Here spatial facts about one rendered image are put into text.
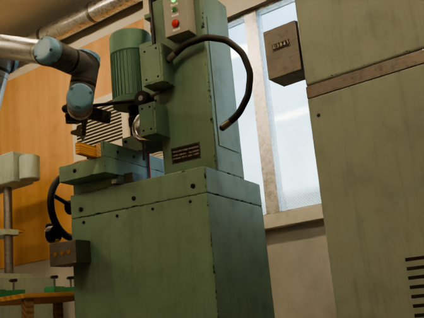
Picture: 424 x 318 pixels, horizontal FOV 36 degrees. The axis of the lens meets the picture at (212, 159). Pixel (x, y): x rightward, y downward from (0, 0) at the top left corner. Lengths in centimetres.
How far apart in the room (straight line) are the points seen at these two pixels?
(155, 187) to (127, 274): 31
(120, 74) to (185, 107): 37
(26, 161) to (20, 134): 82
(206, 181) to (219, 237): 19
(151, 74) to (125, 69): 25
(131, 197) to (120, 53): 64
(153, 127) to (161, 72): 20
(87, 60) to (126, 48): 38
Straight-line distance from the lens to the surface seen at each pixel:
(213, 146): 226
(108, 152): 233
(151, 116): 231
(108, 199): 233
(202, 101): 232
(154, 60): 238
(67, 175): 240
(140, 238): 224
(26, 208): 523
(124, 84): 257
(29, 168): 460
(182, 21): 239
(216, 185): 218
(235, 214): 228
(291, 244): 363
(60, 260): 234
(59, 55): 220
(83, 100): 224
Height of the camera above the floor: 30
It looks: 14 degrees up
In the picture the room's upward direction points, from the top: 5 degrees counter-clockwise
